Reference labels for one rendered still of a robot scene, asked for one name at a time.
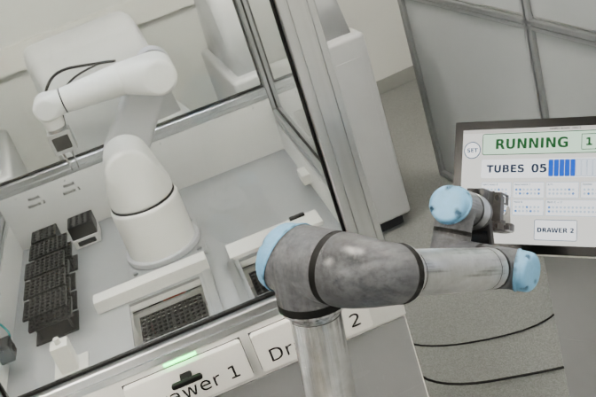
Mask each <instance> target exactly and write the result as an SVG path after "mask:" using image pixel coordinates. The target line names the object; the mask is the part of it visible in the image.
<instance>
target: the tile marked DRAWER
mask: <svg viewBox="0 0 596 397"><path fill-rule="evenodd" d="M533 240H539V241H565V242H577V220H548V219H534V235H533Z"/></svg>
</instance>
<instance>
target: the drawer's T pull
mask: <svg viewBox="0 0 596 397"><path fill-rule="evenodd" d="M179 377H180V381H178V382H175V383H174V384H172V386H171V388H172V390H174V391H175V390H177V389H179V388H182V387H184V386H186V385H189V384H191V383H194V382H196V381H198V380H201V379H202V378H203V376H202V374H201V373H197V374H195V375H192V373H191V371H190V370H188V371H186V372H185V373H182V374H180V375H179Z"/></svg>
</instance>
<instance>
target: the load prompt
mask: <svg viewBox="0 0 596 397"><path fill-rule="evenodd" d="M590 152H596V129H586V130H563V131H540V132H518V133H496V134H482V155H517V154H554V153H590Z"/></svg>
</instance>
